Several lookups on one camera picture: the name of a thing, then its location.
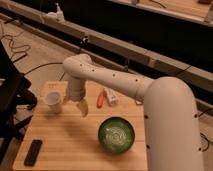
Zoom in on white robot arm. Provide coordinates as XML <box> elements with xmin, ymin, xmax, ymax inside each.
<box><xmin>63</xmin><ymin>54</ymin><xmax>204</xmax><ymax>171</ymax></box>

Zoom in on white ceramic cup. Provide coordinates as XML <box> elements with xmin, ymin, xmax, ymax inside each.
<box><xmin>44</xmin><ymin>92</ymin><xmax>62</xmax><ymax>114</ymax></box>

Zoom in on black cable right floor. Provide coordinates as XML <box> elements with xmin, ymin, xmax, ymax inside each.
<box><xmin>199</xmin><ymin>107</ymin><xmax>213</xmax><ymax>154</ymax></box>

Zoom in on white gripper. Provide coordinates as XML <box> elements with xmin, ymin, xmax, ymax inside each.
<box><xmin>66</xmin><ymin>80</ymin><xmax>88</xmax><ymax>117</ymax></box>

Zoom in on white glue bottle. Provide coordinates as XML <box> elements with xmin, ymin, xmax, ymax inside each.
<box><xmin>104</xmin><ymin>87</ymin><xmax>118</xmax><ymax>106</ymax></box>

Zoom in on green ceramic bowl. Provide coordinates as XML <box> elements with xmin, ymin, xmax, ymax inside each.
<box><xmin>98</xmin><ymin>117</ymin><xmax>135</xmax><ymax>154</ymax></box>

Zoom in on orange marker pen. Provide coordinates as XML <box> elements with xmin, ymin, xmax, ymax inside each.
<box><xmin>96</xmin><ymin>88</ymin><xmax>105</xmax><ymax>108</ymax></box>

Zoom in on black floor cable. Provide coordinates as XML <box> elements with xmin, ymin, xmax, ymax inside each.
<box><xmin>23</xmin><ymin>35</ymin><xmax>90</xmax><ymax>82</ymax></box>

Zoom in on black office chair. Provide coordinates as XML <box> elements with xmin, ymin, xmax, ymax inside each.
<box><xmin>0</xmin><ymin>41</ymin><xmax>37</xmax><ymax>164</ymax></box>

